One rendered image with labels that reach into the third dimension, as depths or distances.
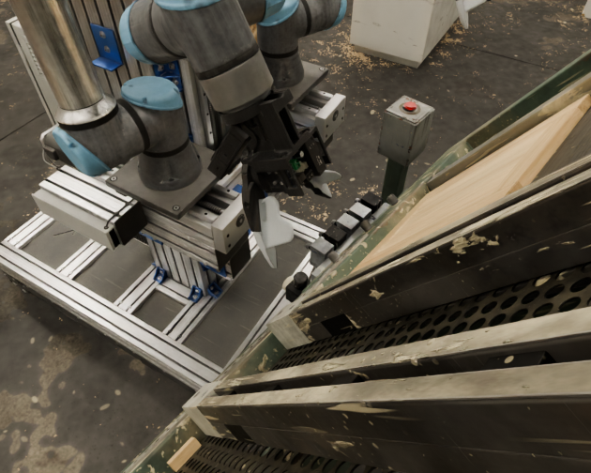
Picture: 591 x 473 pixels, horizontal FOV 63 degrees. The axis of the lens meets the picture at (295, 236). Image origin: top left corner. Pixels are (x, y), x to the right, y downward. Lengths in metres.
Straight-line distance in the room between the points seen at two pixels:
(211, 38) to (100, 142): 0.53
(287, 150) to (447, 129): 2.67
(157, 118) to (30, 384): 1.44
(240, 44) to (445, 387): 0.39
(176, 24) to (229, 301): 1.51
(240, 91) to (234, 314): 1.44
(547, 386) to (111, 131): 0.90
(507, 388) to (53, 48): 0.86
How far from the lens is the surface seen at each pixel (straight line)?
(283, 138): 0.55
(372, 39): 3.76
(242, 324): 1.88
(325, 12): 1.47
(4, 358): 2.36
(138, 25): 0.62
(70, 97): 0.99
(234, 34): 0.53
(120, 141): 1.03
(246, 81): 0.54
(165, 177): 1.15
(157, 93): 1.06
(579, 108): 1.05
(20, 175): 3.13
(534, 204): 0.47
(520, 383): 0.25
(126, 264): 2.15
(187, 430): 0.99
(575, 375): 0.24
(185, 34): 0.54
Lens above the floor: 1.82
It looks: 49 degrees down
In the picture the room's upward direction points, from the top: straight up
